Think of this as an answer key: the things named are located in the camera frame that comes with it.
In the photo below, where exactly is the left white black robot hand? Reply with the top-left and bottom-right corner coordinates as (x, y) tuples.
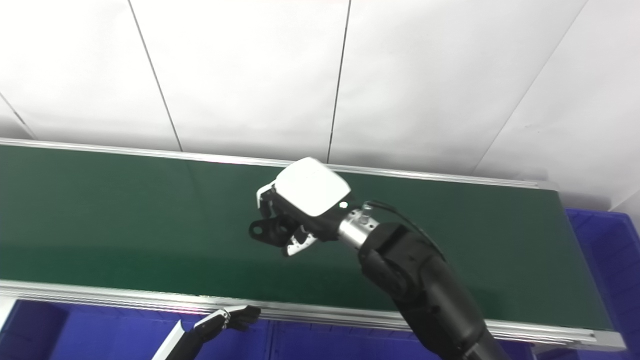
(152, 305), (262, 360)

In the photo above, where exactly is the green conveyor belt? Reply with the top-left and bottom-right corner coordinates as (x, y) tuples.
(0, 138), (627, 352)
(0, 145), (615, 331)

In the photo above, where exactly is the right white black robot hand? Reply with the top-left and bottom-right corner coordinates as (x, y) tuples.
(256, 157), (352, 257)

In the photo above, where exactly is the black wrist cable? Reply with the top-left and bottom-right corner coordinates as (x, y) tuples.
(364, 200), (447, 262)

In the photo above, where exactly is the blue plastic bin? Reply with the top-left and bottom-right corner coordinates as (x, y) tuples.
(564, 208), (640, 360)
(0, 299), (272, 360)
(269, 320), (540, 360)

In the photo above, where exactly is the black flanged metal part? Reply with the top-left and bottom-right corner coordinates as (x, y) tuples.
(249, 215), (302, 249)

